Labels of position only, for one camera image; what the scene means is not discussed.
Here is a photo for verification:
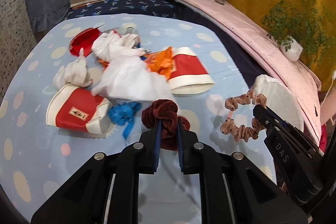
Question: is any dark red velvet scrunchie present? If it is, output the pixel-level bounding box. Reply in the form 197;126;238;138
141;99;190;151

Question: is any white lamp cable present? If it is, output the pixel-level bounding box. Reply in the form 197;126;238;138
320;70;336;109

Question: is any small crumpled white tissue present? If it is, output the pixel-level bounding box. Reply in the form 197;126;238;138
52;48;93;90

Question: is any white paper towel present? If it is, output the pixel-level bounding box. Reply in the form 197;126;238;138
91;56;173;102

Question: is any red white paper cup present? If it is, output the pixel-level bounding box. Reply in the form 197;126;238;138
46;84;112;135
167;47;215;95

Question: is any white lined trash bin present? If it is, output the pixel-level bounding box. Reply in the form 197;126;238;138
252;75;304;131

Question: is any blue crumpled scrap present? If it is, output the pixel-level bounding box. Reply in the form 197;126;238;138
108;102;142;140

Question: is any navy patterned cloth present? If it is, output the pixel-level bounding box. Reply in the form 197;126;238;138
66;0;183;19

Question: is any pink cloth covered shelf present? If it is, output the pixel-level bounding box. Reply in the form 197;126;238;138
174;0;322;144

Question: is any green plant white pot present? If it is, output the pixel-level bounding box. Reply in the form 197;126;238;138
261;0;335;67

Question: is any pink dotted scrunchie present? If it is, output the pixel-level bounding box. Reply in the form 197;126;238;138
220;89;267;143

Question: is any red paper packet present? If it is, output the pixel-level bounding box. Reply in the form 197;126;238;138
69;27;101;57

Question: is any orange plastic wrapper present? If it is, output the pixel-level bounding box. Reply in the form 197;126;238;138
98;47;173;80

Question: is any grey drawstring pouch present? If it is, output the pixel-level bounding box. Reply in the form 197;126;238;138
102;26;138;36

